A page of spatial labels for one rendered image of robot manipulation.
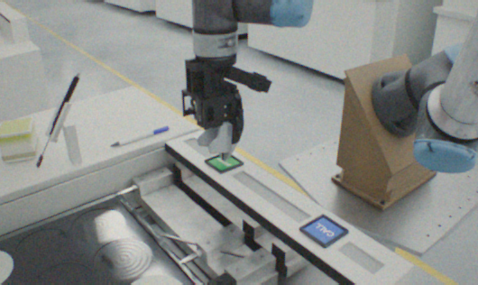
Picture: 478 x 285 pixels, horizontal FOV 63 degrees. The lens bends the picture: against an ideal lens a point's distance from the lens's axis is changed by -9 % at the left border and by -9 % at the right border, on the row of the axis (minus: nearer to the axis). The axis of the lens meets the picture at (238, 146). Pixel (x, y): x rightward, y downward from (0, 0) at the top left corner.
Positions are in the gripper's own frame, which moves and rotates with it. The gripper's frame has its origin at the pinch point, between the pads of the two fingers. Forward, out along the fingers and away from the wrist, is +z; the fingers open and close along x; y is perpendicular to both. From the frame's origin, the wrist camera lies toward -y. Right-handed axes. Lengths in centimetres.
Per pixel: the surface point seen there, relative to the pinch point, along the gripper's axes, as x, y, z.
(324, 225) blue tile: 25.3, 0.0, 1.7
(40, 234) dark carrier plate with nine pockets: -8.8, 36.4, 8.2
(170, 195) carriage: -7.4, 9.1, 10.1
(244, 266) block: 20.1, 11.7, 7.3
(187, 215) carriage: 0.2, 10.0, 10.1
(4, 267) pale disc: -3.6, 44.6, 8.1
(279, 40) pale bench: -255, -256, 72
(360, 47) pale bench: -153, -256, 56
